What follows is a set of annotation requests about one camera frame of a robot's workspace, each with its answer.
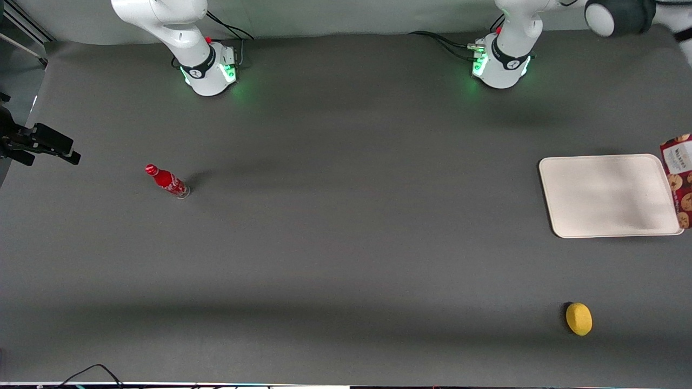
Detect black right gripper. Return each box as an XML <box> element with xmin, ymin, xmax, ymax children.
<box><xmin>0</xmin><ymin>105</ymin><xmax>82</xmax><ymax>166</ymax></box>

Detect red cookie box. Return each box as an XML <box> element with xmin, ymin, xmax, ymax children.
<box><xmin>660</xmin><ymin>133</ymin><xmax>692</xmax><ymax>231</ymax></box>

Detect cream plastic tray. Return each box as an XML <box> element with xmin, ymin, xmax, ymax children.
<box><xmin>538</xmin><ymin>154</ymin><xmax>686</xmax><ymax>239</ymax></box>

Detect red soda bottle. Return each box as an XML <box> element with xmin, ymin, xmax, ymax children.
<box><xmin>144</xmin><ymin>164</ymin><xmax>191</xmax><ymax>199</ymax></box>

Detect yellow lemon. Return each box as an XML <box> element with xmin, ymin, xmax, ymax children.
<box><xmin>565</xmin><ymin>302</ymin><xmax>593</xmax><ymax>337</ymax></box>

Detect grey metal frame rail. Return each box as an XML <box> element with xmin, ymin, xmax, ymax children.
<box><xmin>0</xmin><ymin>0</ymin><xmax>56</xmax><ymax>45</ymax></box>

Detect black right arm base cables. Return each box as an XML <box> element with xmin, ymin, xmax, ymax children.
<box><xmin>205</xmin><ymin>10</ymin><xmax>255</xmax><ymax>68</ymax></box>

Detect black arm base cables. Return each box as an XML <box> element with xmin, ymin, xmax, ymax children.
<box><xmin>407</xmin><ymin>31</ymin><xmax>484</xmax><ymax>61</ymax></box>
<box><xmin>205</xmin><ymin>10</ymin><xmax>255</xmax><ymax>68</ymax></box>

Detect black cable at table edge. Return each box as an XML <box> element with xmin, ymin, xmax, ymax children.
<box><xmin>54</xmin><ymin>364</ymin><xmax>126</xmax><ymax>389</ymax></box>

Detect black left arm base cables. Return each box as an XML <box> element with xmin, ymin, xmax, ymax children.
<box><xmin>407</xmin><ymin>31</ymin><xmax>484</xmax><ymax>61</ymax></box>

